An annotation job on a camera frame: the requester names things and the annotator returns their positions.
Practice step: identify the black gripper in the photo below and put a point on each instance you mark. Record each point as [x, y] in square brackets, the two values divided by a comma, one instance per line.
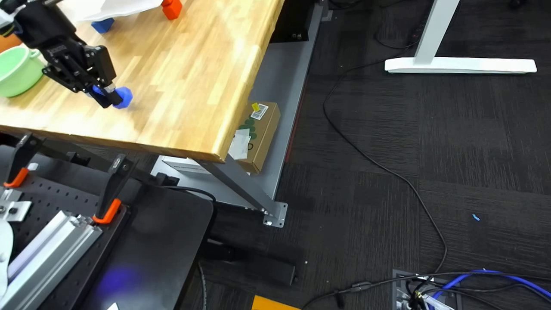
[78, 64]

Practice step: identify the blue toy screw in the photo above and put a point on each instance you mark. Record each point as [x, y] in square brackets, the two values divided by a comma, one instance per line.
[125, 97]

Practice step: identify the black metal crossbar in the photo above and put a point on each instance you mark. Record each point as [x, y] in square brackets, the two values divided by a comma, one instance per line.
[75, 152]

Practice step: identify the small blue toy piece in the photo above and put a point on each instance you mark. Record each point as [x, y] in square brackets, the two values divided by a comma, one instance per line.
[104, 24]

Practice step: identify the green plastic bowl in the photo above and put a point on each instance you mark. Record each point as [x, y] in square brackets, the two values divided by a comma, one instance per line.
[16, 71]

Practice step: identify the orange toy piece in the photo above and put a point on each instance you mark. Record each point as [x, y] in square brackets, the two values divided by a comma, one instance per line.
[171, 7]

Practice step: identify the black flat panel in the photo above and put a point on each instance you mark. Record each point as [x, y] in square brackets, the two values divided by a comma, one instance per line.
[156, 246]

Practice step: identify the brown cardboard box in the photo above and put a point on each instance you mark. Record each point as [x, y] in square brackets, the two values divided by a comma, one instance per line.
[263, 138]

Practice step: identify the white rounded object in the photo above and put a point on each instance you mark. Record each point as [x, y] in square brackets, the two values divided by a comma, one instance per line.
[4, 246]

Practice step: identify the orange flat object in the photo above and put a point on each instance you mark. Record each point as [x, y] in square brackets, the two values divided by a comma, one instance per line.
[269, 303]

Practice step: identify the white desk leg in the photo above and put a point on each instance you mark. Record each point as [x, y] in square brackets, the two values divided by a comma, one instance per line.
[459, 66]

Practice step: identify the grey floor outlet box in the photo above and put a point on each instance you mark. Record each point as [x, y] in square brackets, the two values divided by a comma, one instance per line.
[402, 291]

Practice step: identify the tiny blue scrap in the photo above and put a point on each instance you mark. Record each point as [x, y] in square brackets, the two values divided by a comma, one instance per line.
[476, 217]

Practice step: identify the small metal bracket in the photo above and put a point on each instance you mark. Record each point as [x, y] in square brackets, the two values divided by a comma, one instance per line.
[15, 205]

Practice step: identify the aluminium extrusion rail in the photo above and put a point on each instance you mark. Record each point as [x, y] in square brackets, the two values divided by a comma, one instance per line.
[53, 252]

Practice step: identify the grey metal table frame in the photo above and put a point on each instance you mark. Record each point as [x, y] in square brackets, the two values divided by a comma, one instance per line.
[282, 103]

